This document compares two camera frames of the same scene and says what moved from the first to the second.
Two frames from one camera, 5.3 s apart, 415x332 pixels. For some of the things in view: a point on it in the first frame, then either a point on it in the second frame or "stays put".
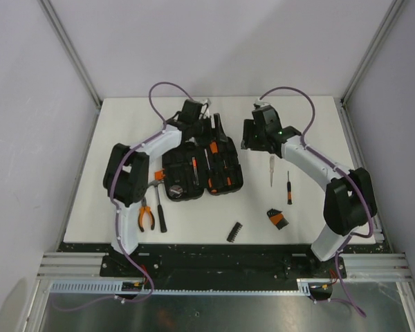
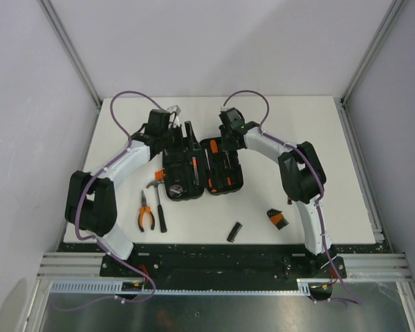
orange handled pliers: (142, 209) stays put
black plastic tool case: (199, 167) stays put
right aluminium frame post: (383, 30) stays put
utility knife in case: (196, 179) stays put
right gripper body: (260, 135) to (227, 143)
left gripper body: (202, 128) to (173, 139)
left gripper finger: (220, 135) to (192, 142)
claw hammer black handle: (160, 207) stays put
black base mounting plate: (217, 267) stays put
